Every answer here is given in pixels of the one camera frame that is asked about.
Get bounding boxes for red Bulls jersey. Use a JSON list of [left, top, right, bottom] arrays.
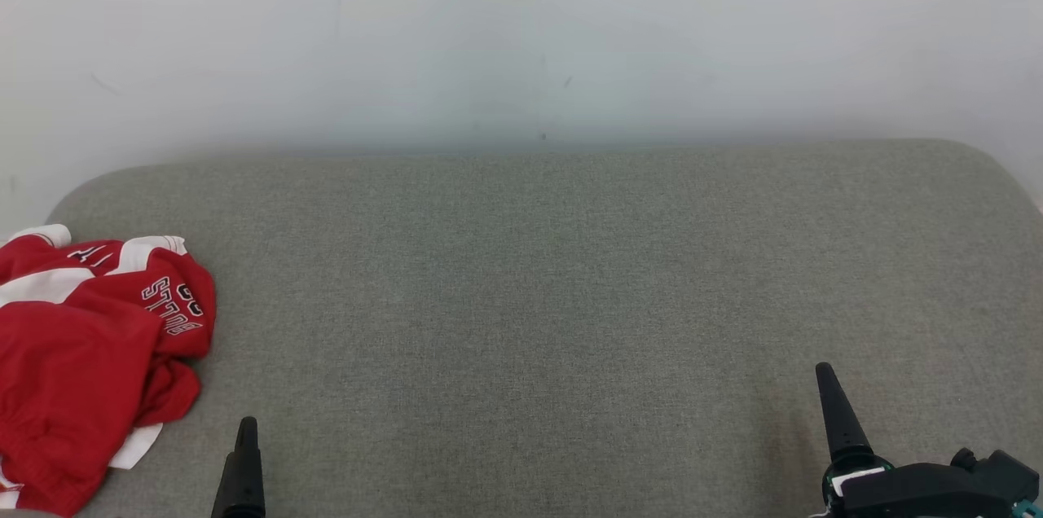
[[0, 302, 202, 517]]

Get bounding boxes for red shorts with white stripe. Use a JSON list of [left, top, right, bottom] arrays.
[[0, 223, 217, 360]]

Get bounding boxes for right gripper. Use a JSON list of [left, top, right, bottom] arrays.
[[815, 363, 1015, 518]]

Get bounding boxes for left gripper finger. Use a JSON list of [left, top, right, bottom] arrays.
[[212, 417, 266, 518]]

